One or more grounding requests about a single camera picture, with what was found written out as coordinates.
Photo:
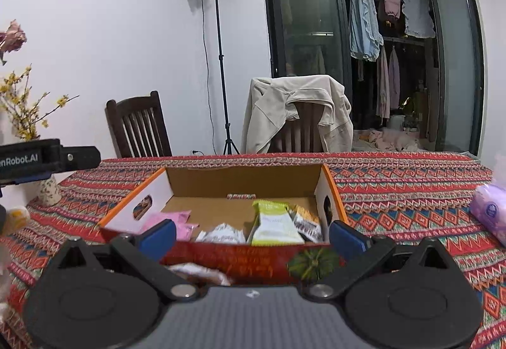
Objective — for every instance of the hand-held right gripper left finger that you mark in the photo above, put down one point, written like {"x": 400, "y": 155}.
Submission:
{"x": 160, "y": 238}

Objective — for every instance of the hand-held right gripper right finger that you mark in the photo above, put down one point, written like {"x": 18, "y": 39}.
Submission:
{"x": 346, "y": 238}

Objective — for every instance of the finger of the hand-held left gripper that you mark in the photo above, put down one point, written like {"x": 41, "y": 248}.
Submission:
{"x": 31, "y": 180}
{"x": 81, "y": 159}

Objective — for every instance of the pink snack packet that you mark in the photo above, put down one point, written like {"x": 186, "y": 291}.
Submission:
{"x": 162, "y": 220}
{"x": 185, "y": 232}

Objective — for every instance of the white orange snack packet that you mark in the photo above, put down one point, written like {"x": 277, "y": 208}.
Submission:
{"x": 306, "y": 224}

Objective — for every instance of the white yellow snack packet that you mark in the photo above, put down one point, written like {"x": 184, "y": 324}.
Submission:
{"x": 197, "y": 274}

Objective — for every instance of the silver snack wrapper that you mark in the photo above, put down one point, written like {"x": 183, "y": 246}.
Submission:
{"x": 221, "y": 234}

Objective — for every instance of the yellow green snack packet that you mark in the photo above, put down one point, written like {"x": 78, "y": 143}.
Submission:
{"x": 276, "y": 228}

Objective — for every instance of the red orange cardboard box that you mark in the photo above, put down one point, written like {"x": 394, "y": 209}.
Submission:
{"x": 237, "y": 259}

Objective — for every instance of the floral ceramic vase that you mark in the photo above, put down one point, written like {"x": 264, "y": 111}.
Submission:
{"x": 49, "y": 193}

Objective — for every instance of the yellow flower branches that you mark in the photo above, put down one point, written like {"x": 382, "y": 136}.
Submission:
{"x": 25, "y": 129}

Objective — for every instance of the yellow white blurred object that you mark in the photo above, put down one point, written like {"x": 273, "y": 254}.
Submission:
{"x": 16, "y": 217}

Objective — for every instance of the dark wooden chair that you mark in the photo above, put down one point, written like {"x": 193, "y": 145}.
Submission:
{"x": 300, "y": 131}
{"x": 134, "y": 104}

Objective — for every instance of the pale fuzzy blurred object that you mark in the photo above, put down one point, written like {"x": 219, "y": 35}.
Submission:
{"x": 4, "y": 274}

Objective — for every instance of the pale crumpled cloth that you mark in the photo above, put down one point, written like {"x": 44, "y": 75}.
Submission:
{"x": 387, "y": 138}

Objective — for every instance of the pink artificial flowers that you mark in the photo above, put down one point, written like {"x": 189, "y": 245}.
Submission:
{"x": 14, "y": 37}

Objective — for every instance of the beige jacket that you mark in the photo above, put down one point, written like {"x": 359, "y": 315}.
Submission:
{"x": 276, "y": 112}

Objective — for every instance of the purple tissue pack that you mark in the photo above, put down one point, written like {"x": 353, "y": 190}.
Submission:
{"x": 490, "y": 210}

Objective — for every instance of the pale beige hanging garment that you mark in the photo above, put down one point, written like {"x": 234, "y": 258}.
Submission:
{"x": 382, "y": 84}

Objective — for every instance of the pale pink hanging garment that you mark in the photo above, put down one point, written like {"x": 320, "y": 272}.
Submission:
{"x": 394, "y": 80}

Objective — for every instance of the light blue hanging shirt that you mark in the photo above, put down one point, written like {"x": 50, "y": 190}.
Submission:
{"x": 363, "y": 17}

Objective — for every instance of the black framed sliding glass door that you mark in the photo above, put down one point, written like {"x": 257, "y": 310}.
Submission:
{"x": 304, "y": 17}

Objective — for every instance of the white hanging garment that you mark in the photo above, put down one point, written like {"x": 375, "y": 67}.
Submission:
{"x": 417, "y": 17}

